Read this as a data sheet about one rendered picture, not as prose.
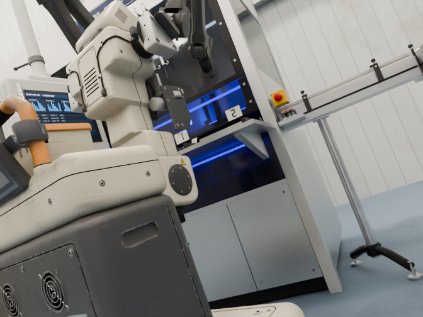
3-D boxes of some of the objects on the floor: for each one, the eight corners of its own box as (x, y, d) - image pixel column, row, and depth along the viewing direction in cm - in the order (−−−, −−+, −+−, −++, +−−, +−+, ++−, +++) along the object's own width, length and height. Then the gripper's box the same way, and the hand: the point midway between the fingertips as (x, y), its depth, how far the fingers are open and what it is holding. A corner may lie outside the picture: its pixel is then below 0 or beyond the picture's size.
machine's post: (331, 289, 169) (192, -69, 191) (343, 286, 167) (201, -76, 189) (330, 294, 163) (187, -76, 185) (342, 291, 161) (196, -83, 183)
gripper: (211, 70, 154) (216, 84, 169) (211, 50, 156) (215, 66, 171) (197, 72, 155) (203, 85, 170) (197, 51, 157) (202, 67, 172)
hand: (209, 75), depth 170 cm, fingers closed
